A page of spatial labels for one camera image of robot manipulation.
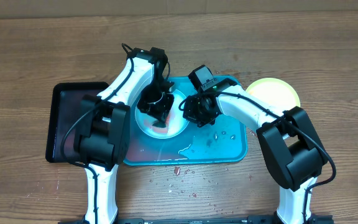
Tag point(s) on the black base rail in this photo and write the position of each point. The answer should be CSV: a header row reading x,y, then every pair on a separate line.
x,y
197,220

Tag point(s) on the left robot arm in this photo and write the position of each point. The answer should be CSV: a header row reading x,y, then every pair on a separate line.
x,y
102,133

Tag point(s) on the green and red sponge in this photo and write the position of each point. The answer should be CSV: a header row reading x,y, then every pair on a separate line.
x,y
162,124

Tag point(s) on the black plastic tray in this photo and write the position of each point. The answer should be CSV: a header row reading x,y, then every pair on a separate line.
x,y
65,110

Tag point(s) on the yellow green plate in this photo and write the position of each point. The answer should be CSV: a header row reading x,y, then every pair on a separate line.
x,y
274,92

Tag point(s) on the teal plastic tray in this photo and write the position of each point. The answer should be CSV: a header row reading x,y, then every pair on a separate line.
x,y
224,141

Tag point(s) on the light blue plate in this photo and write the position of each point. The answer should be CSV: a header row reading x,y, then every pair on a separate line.
x,y
174,125

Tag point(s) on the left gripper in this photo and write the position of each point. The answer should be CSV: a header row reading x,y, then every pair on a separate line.
x,y
159,114

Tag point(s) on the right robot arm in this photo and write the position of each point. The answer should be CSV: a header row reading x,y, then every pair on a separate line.
x,y
292,150

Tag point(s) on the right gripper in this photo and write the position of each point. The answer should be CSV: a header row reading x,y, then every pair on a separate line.
x,y
188,112

